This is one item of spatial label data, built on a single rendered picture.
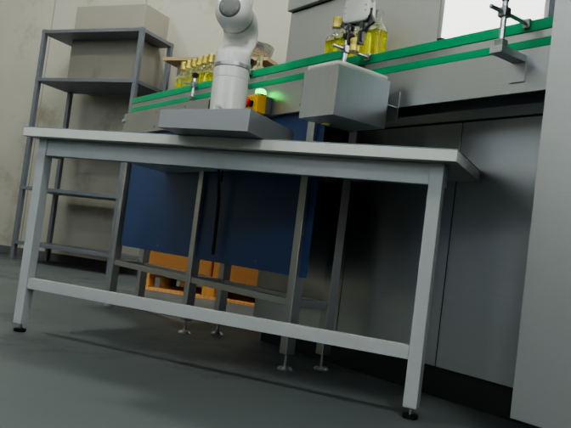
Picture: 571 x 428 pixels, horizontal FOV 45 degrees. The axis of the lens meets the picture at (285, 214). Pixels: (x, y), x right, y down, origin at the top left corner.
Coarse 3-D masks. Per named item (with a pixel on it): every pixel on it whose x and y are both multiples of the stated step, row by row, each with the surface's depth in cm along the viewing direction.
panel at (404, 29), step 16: (384, 0) 265; (400, 0) 258; (416, 0) 251; (432, 0) 245; (384, 16) 264; (400, 16) 257; (416, 16) 250; (432, 16) 244; (544, 16) 208; (400, 32) 256; (416, 32) 249; (432, 32) 243
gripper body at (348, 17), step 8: (352, 0) 227; (360, 0) 224; (368, 0) 223; (352, 8) 226; (360, 8) 224; (368, 8) 223; (344, 16) 228; (352, 16) 226; (360, 16) 224; (352, 24) 231
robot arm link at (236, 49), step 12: (252, 24) 232; (228, 36) 237; (240, 36) 234; (252, 36) 237; (228, 48) 227; (240, 48) 229; (252, 48) 235; (216, 60) 229; (228, 60) 226; (240, 60) 227
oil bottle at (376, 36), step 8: (376, 24) 245; (368, 32) 248; (376, 32) 244; (384, 32) 246; (368, 40) 247; (376, 40) 244; (384, 40) 247; (368, 48) 247; (376, 48) 244; (384, 48) 247
